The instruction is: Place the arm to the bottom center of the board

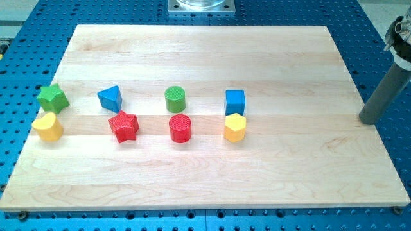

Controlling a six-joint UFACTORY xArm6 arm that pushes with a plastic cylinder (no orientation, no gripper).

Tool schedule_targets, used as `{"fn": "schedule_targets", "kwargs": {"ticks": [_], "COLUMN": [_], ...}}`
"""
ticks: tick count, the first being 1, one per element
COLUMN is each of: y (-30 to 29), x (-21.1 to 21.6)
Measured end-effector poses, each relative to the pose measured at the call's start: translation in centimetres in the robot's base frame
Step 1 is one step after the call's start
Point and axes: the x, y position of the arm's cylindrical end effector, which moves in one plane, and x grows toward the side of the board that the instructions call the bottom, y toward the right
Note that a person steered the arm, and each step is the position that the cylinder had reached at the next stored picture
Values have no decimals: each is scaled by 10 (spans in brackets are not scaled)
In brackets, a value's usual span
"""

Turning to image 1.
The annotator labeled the red cylinder block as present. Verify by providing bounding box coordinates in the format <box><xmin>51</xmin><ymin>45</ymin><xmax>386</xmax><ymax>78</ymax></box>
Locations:
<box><xmin>169</xmin><ymin>114</ymin><xmax>191</xmax><ymax>143</ymax></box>

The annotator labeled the yellow hexagon block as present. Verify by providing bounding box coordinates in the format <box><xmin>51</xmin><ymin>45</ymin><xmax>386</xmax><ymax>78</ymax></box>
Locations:
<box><xmin>223</xmin><ymin>113</ymin><xmax>247</xmax><ymax>142</ymax></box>

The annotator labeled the blue cube block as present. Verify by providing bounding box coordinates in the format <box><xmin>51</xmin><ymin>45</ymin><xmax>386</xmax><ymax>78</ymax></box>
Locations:
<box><xmin>225</xmin><ymin>90</ymin><xmax>245</xmax><ymax>116</ymax></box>

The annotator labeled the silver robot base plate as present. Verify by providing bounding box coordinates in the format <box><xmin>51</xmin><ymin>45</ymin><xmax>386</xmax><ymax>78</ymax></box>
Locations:
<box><xmin>167</xmin><ymin>0</ymin><xmax>236</xmax><ymax>15</ymax></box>

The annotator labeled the blue triangle block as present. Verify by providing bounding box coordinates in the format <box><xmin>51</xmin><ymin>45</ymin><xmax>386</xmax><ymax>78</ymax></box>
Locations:
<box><xmin>97</xmin><ymin>85</ymin><xmax>122</xmax><ymax>113</ymax></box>

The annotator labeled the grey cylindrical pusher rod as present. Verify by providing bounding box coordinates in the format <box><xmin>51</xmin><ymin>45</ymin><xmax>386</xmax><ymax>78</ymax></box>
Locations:
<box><xmin>359</xmin><ymin>63</ymin><xmax>410</xmax><ymax>125</ymax></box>

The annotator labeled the green cylinder block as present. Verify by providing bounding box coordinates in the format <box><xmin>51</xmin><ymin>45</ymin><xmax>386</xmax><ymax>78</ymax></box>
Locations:
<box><xmin>164</xmin><ymin>86</ymin><xmax>186</xmax><ymax>113</ymax></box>

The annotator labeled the wooden board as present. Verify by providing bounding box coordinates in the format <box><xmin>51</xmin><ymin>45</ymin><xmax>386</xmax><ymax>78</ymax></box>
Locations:
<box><xmin>1</xmin><ymin>24</ymin><xmax>410</xmax><ymax>212</ymax></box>

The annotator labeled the green star block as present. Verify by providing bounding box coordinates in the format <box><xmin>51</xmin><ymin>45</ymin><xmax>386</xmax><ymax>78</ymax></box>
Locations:
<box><xmin>37</xmin><ymin>83</ymin><xmax>70</xmax><ymax>114</ymax></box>

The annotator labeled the red star block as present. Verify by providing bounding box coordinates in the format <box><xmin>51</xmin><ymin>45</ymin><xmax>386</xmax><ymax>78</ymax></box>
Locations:
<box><xmin>108</xmin><ymin>110</ymin><xmax>139</xmax><ymax>143</ymax></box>

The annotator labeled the yellow heart block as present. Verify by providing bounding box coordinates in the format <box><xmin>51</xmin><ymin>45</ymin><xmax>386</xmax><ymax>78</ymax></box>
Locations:
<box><xmin>31</xmin><ymin>112</ymin><xmax>64</xmax><ymax>142</ymax></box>

